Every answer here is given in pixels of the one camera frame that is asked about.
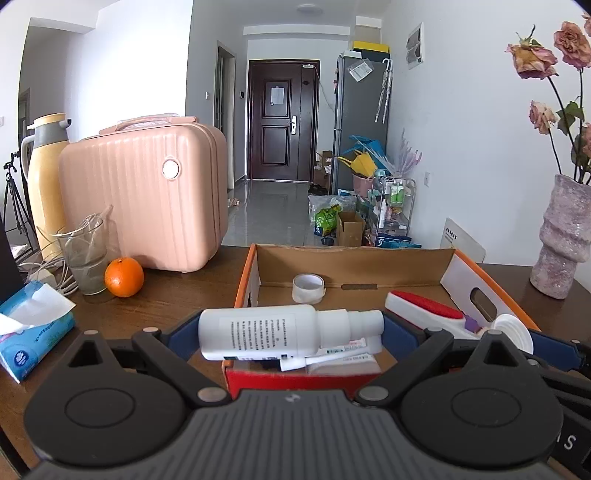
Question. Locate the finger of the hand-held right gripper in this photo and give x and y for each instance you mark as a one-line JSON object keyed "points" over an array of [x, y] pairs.
{"points": [[554, 353]]}

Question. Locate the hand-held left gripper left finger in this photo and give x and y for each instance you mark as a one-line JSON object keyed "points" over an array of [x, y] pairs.
{"points": [[182, 334]]}

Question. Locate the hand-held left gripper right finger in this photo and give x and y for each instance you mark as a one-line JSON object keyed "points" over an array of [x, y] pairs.
{"points": [[401, 337]]}

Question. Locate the red white lint brush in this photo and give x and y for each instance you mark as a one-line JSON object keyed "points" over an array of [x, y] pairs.
{"points": [[425, 304]]}

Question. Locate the white jar lid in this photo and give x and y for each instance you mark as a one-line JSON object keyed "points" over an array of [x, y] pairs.
{"points": [[512, 334]]}

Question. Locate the small purple item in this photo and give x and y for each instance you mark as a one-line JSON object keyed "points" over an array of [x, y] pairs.
{"points": [[472, 323]]}

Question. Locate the red cardboard box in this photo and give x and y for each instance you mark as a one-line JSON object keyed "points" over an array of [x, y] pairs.
{"points": [[369, 272]]}

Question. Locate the white plastic bottle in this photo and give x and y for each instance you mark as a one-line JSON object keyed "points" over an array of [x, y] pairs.
{"points": [[258, 332]]}

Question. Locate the clear tape roll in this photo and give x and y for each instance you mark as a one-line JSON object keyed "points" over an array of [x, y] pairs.
{"points": [[300, 290]]}

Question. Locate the orange fruit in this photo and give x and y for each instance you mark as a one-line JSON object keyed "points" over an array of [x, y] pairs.
{"points": [[123, 277]]}

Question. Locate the blue glove box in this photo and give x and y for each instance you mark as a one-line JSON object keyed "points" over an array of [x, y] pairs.
{"points": [[397, 241]]}

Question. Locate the white flat board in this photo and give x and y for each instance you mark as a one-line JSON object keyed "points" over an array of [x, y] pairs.
{"points": [[461, 242]]}

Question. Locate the pink textured vase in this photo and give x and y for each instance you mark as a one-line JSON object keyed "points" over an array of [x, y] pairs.
{"points": [[561, 240]]}

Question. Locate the clear glass cup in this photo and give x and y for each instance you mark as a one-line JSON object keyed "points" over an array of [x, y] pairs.
{"points": [[87, 272]]}

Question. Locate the small brown cardboard box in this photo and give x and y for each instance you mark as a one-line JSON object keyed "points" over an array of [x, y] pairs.
{"points": [[350, 230]]}

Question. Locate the pink hard-shell suitcase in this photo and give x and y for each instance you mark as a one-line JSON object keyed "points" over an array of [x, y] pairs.
{"points": [[138, 207]]}

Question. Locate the green plastic bag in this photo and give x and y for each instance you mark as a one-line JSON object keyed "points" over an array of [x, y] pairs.
{"points": [[327, 221]]}

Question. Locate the blue tissue pack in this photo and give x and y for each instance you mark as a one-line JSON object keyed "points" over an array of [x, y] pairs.
{"points": [[41, 337]]}

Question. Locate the pink plastic bucket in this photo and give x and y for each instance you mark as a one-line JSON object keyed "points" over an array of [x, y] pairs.
{"points": [[362, 184]]}

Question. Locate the blue yellow plastic toys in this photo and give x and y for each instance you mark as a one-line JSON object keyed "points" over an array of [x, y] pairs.
{"points": [[362, 161]]}

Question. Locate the black paper bag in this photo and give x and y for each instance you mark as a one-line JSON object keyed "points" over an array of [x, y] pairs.
{"points": [[7, 267]]}

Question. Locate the yellow thermos jug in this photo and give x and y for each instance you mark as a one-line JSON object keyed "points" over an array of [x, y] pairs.
{"points": [[44, 184]]}

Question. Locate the dark brown door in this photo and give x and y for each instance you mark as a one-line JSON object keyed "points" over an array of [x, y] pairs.
{"points": [[281, 138]]}

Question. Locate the grey refrigerator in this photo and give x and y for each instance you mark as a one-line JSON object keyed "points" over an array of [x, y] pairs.
{"points": [[355, 115]]}

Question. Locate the clear folded umbrella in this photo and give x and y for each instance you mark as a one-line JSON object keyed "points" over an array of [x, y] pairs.
{"points": [[383, 92]]}

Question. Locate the paper sheet on door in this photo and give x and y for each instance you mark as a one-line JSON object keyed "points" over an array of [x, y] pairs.
{"points": [[275, 94]]}

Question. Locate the clear plastic bag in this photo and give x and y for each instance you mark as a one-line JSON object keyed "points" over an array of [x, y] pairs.
{"points": [[360, 71]]}

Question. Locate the yellow flat box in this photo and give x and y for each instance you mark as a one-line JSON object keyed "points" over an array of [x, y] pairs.
{"points": [[371, 46]]}

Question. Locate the dried rose bouquet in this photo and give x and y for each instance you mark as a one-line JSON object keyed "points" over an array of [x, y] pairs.
{"points": [[531, 57]]}

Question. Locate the round ceiling lamp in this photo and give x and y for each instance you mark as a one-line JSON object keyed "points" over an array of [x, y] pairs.
{"points": [[309, 8]]}

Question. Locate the black camera tripod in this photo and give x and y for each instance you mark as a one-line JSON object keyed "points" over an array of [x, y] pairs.
{"points": [[14, 194]]}

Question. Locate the white wall panel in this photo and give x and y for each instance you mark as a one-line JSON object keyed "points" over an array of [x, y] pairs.
{"points": [[414, 46]]}

